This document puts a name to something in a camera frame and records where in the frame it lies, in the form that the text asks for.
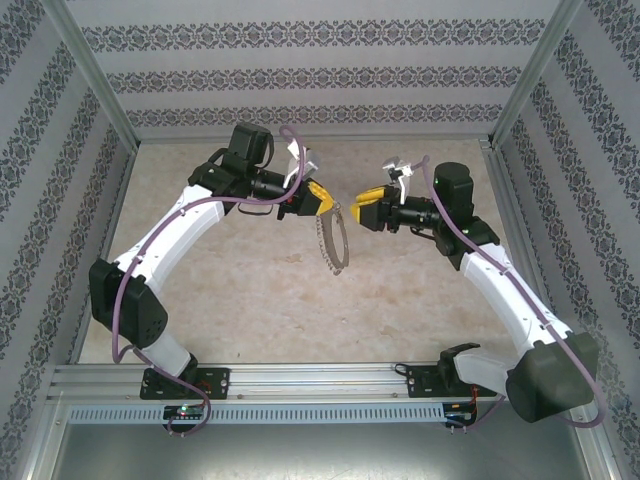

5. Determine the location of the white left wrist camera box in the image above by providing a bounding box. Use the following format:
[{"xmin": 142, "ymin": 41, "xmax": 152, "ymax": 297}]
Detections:
[{"xmin": 282, "ymin": 141, "xmax": 321, "ymax": 190}]

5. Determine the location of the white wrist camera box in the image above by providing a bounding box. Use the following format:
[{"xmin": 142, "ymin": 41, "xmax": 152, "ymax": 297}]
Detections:
[
  {"xmin": 282, "ymin": 141, "xmax": 321, "ymax": 190},
  {"xmin": 381, "ymin": 155, "xmax": 415, "ymax": 206}
]

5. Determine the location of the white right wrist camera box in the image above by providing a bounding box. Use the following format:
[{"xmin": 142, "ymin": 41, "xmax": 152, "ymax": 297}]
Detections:
[{"xmin": 381, "ymin": 155, "xmax": 415, "ymax": 206}]

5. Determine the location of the thin black cable loop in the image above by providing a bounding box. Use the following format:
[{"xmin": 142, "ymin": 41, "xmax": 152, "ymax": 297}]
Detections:
[{"xmin": 237, "ymin": 197, "xmax": 281, "ymax": 217}]

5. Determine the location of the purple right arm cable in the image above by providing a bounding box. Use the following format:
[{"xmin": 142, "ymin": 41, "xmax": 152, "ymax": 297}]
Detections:
[{"xmin": 409, "ymin": 155, "xmax": 609, "ymax": 434}]

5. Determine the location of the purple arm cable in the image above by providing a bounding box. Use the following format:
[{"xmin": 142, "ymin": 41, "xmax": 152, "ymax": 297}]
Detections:
[
  {"xmin": 409, "ymin": 155, "xmax": 609, "ymax": 434},
  {"xmin": 112, "ymin": 124, "xmax": 309, "ymax": 434}
]

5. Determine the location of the aluminium frame post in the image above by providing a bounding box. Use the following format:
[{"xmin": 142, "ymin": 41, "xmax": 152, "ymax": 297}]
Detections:
[
  {"xmin": 39, "ymin": 0, "xmax": 141, "ymax": 149},
  {"xmin": 489, "ymin": 0, "xmax": 586, "ymax": 149}
]

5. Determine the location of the aluminium mounting rail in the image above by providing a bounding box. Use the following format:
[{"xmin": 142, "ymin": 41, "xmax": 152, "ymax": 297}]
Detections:
[{"xmin": 47, "ymin": 363, "xmax": 594, "ymax": 402}]

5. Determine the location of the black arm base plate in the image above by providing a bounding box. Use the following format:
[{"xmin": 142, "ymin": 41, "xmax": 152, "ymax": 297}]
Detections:
[
  {"xmin": 405, "ymin": 366, "xmax": 501, "ymax": 400},
  {"xmin": 139, "ymin": 366, "xmax": 232, "ymax": 402}
]

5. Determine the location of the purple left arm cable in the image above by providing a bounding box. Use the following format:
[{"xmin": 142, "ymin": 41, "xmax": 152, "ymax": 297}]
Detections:
[{"xmin": 112, "ymin": 124, "xmax": 309, "ymax": 434}]

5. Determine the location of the white slotted cable duct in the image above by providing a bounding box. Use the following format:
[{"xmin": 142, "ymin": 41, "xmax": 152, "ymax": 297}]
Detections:
[{"xmin": 66, "ymin": 402, "xmax": 447, "ymax": 426}]

